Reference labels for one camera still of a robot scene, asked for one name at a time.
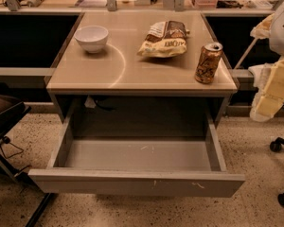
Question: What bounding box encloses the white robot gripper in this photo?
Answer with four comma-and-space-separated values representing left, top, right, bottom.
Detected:
249, 1, 284, 122

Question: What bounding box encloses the orange soda can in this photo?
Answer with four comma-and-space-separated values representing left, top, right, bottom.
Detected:
195, 42, 222, 84

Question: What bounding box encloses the open grey top drawer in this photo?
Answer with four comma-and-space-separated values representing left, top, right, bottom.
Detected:
27, 97, 246, 199

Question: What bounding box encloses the grey cabinet with beige top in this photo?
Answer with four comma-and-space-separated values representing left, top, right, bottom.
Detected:
47, 10, 238, 118

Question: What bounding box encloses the white rod with tip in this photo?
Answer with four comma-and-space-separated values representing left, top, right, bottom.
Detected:
234, 38, 258, 69

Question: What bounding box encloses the dark clutter on shelf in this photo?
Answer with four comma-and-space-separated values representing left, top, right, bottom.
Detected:
216, 0, 273, 9

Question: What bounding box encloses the yellow brown chip bag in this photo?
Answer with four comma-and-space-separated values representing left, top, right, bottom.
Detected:
137, 21, 187, 58

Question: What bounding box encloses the white ceramic bowl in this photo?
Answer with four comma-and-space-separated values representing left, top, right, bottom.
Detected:
74, 26, 109, 53

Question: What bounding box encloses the white tag under desk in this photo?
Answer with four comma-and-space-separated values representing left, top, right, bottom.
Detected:
84, 96, 96, 109

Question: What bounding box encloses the dark office chair left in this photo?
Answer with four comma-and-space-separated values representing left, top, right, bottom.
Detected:
0, 81, 56, 227

